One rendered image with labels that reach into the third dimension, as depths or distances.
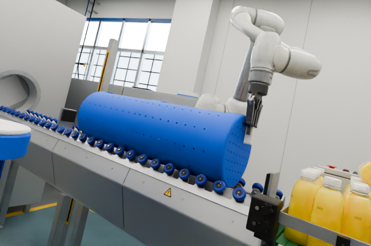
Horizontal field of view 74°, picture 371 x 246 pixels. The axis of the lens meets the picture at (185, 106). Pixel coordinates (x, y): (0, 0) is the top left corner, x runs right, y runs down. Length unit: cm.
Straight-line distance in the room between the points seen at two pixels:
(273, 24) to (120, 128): 101
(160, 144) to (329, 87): 308
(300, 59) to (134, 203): 88
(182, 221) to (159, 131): 35
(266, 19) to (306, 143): 243
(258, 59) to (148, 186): 66
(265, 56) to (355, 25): 316
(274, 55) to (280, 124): 275
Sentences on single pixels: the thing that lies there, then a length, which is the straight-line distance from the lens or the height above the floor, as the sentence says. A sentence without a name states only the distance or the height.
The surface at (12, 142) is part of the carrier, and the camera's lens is 81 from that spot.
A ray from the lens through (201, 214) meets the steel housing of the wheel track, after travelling 92.
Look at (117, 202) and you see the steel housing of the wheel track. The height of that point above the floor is 75.
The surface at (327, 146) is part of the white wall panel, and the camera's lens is 371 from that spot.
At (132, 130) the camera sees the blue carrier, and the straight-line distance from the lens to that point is 112.
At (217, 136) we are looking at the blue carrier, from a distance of 87.
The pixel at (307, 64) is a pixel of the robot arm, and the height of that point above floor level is 148.
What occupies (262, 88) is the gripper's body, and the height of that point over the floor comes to 134.
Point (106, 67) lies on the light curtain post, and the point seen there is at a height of 146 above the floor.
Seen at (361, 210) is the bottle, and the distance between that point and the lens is 78.
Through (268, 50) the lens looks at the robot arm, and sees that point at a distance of 100.
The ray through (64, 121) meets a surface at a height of 100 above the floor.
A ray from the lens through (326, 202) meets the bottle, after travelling 74.
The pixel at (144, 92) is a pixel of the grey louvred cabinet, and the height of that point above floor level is 141.
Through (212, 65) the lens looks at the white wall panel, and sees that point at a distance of 409.
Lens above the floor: 115
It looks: 4 degrees up
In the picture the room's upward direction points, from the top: 12 degrees clockwise
